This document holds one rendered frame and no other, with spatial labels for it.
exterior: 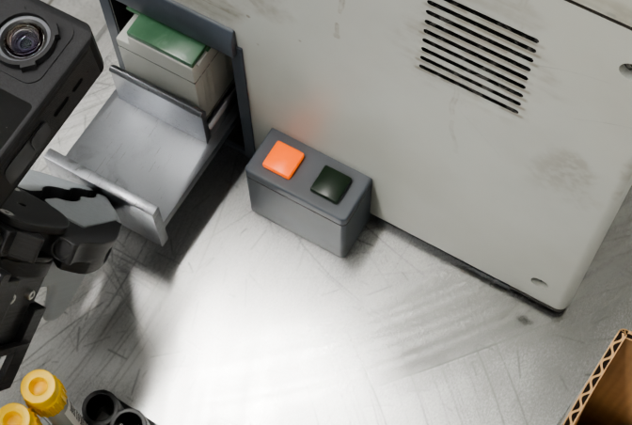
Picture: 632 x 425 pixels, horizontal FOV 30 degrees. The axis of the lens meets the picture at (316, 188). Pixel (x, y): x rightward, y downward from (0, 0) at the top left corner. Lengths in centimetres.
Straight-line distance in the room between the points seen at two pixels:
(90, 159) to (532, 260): 23
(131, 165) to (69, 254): 13
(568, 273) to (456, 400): 9
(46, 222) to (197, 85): 13
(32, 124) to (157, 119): 18
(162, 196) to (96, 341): 8
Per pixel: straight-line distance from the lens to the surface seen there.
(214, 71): 60
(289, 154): 60
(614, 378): 52
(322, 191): 59
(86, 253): 51
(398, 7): 46
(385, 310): 62
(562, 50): 43
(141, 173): 62
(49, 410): 52
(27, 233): 48
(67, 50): 47
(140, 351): 62
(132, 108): 64
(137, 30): 58
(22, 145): 46
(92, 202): 58
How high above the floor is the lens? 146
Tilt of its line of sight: 64 degrees down
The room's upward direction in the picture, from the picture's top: 2 degrees counter-clockwise
